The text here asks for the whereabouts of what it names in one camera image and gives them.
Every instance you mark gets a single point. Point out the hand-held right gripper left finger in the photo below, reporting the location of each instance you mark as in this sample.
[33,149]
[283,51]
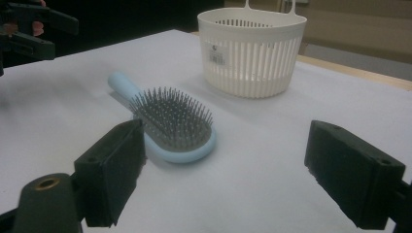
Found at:
[107,174]

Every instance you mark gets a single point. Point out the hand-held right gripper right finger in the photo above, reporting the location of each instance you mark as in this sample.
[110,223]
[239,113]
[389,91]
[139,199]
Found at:
[353,181]

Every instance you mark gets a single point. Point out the light blue hairbrush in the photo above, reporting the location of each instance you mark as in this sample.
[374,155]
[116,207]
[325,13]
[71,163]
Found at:
[181,126]

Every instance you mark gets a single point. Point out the white slotted plastic basket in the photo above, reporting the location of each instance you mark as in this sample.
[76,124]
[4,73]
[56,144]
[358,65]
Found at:
[252,32]

